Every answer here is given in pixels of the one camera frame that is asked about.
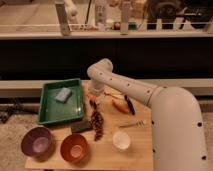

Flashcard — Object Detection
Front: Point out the purple bowl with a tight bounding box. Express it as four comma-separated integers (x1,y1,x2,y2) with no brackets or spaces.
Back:
21,127,52,157

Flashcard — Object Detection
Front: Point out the orange carrot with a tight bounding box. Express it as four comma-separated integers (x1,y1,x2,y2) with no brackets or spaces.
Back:
112,100,129,114

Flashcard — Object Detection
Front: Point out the red bowl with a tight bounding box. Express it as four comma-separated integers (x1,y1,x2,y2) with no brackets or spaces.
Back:
60,134,89,163

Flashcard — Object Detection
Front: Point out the yellow banana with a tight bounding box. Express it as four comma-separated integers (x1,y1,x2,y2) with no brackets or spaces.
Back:
104,89,124,99

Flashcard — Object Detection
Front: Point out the dark rectangular block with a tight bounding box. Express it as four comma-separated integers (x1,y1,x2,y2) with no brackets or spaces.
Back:
71,120,92,133

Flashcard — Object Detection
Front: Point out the blue sponge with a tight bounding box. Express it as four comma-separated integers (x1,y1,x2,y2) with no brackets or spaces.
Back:
55,88,72,103

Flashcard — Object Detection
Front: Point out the white cup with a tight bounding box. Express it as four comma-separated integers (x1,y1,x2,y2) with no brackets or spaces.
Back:
112,131,131,150

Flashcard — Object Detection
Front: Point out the orange apple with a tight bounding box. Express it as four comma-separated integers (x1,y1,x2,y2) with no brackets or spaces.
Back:
88,93,97,102

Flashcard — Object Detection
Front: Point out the green plastic tray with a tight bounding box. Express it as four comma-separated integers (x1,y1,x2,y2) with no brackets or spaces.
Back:
37,78,85,126

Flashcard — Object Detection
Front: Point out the dark brown grape bunch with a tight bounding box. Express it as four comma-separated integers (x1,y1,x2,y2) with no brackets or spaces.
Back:
90,107,105,142

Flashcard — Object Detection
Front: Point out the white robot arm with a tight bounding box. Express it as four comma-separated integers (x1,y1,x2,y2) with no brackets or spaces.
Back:
87,58,209,171

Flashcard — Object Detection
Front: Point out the wooden board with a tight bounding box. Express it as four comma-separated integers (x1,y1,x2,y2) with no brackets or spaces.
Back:
24,81,155,171

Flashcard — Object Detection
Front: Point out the metal fork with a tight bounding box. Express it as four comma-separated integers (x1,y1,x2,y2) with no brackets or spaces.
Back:
119,120,145,128

